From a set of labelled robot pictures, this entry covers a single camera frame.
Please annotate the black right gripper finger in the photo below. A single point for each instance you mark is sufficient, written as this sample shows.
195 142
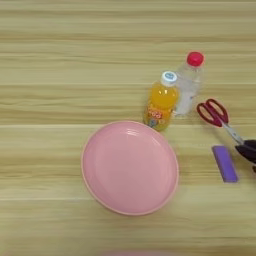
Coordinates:
251 143
248 154

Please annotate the purple rectangular block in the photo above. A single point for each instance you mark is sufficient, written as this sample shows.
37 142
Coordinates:
225 164

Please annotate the clear water bottle red cap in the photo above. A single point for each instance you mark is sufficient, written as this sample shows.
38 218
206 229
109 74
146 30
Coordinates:
189 86

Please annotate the orange juice bottle white cap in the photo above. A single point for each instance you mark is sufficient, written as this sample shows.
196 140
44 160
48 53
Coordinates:
162 100

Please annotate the pink round plate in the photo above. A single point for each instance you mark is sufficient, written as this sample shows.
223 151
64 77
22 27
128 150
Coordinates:
130 168

